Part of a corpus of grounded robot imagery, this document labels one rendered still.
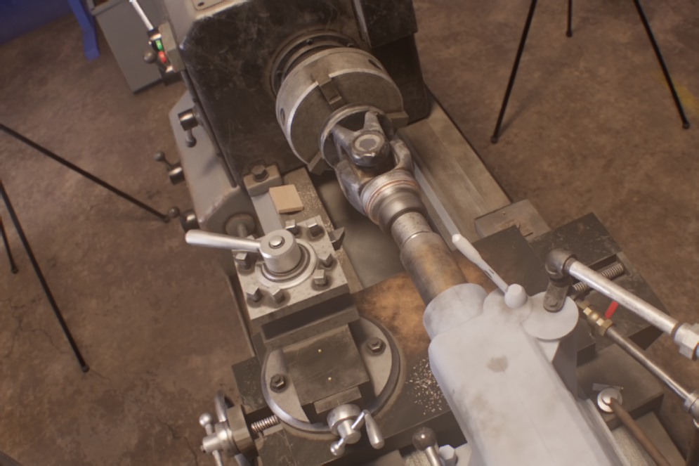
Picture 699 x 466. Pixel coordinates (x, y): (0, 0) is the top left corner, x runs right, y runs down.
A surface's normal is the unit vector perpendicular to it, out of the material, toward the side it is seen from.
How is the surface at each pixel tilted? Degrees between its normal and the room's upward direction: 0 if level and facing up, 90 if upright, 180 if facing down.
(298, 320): 0
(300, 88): 32
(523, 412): 0
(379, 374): 0
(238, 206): 90
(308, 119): 90
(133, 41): 90
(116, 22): 90
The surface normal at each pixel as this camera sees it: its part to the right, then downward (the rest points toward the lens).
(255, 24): 0.32, 0.67
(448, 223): -0.83, -0.14
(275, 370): -0.22, -0.64
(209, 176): -0.67, -0.34
